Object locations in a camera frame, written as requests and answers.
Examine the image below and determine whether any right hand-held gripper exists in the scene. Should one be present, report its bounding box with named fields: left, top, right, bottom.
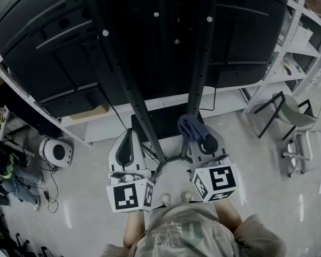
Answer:
left=188, top=124, right=238, bottom=203

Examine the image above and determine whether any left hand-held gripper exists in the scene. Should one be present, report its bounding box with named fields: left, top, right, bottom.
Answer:
left=106, top=129, right=156, bottom=213

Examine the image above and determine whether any dark blue cloth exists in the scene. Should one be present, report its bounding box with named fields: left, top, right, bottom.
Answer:
left=178, top=114, right=212, bottom=147

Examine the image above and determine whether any black metal TV stand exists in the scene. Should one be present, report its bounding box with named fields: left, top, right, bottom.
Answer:
left=79, top=0, right=217, bottom=176

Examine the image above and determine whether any person's left forearm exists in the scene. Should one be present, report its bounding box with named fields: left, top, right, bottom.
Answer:
left=123, top=209, right=148, bottom=249

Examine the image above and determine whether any person's right forearm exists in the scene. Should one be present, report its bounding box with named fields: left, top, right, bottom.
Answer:
left=215, top=200, right=244, bottom=234

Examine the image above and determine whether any person's right shoe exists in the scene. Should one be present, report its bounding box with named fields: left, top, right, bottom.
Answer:
left=181, top=191, right=195, bottom=204

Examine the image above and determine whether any person's shoe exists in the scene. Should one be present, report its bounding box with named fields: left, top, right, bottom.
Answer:
left=159, top=193, right=172, bottom=207
left=181, top=191, right=195, bottom=204

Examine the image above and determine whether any brown cardboard box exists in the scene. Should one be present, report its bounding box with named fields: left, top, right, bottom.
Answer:
left=68, top=104, right=110, bottom=122

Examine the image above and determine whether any person's left shoe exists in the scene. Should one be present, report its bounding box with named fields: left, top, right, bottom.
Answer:
left=159, top=193, right=172, bottom=207

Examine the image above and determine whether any white round appliance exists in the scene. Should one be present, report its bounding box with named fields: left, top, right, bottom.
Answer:
left=39, top=137, right=75, bottom=169

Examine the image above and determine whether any person's beige shirt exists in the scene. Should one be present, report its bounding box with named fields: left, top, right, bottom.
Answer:
left=103, top=204, right=287, bottom=257

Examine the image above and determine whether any white swivel office chair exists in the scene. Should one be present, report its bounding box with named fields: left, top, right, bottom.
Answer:
left=281, top=103, right=321, bottom=179

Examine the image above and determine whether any black television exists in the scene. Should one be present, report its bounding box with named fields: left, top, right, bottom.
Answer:
left=0, top=0, right=290, bottom=118

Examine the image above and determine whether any black tripod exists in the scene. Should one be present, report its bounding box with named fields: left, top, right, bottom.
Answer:
left=13, top=231, right=66, bottom=257

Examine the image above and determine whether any white box on shelf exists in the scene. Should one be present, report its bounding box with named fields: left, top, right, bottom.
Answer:
left=293, top=25, right=314, bottom=46

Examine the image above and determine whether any black television power cable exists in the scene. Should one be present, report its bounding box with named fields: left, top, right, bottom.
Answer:
left=200, top=86, right=217, bottom=112

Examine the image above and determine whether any black floor cable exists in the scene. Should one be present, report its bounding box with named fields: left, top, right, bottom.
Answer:
left=39, top=158, right=60, bottom=214

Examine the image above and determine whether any grey chair with black frame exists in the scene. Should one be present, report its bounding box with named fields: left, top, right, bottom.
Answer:
left=254, top=91, right=319, bottom=141

